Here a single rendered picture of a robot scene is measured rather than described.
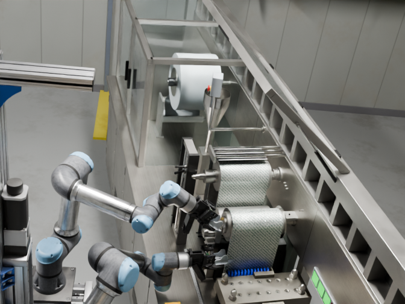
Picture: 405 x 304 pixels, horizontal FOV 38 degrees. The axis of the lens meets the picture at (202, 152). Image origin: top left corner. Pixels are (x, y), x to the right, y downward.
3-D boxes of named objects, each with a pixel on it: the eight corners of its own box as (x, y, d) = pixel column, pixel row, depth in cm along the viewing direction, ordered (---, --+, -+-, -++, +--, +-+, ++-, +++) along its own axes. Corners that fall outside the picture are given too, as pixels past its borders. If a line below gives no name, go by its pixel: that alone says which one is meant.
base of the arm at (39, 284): (29, 294, 268) (29, 278, 262) (35, 270, 280) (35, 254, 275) (64, 295, 270) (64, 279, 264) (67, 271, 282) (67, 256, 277)
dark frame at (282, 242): (210, 269, 285) (216, 238, 274) (273, 265, 294) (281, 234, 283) (214, 280, 279) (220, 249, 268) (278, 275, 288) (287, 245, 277)
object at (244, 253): (223, 271, 268) (229, 241, 258) (271, 268, 274) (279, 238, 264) (223, 272, 267) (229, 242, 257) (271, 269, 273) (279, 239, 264)
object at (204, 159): (187, 183, 343) (200, 96, 313) (210, 182, 347) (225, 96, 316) (192, 197, 332) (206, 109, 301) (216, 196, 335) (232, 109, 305)
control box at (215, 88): (207, 89, 289) (210, 70, 284) (220, 91, 289) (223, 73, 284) (206, 96, 283) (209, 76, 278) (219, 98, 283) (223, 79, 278)
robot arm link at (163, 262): (150, 263, 259) (152, 249, 255) (174, 262, 262) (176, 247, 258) (153, 276, 253) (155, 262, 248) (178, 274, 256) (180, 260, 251)
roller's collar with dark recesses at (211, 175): (201, 178, 278) (203, 166, 275) (213, 177, 280) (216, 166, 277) (204, 186, 273) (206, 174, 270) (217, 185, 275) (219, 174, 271)
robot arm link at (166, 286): (155, 274, 270) (158, 256, 264) (174, 287, 264) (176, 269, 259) (144, 283, 264) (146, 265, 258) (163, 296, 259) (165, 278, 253)
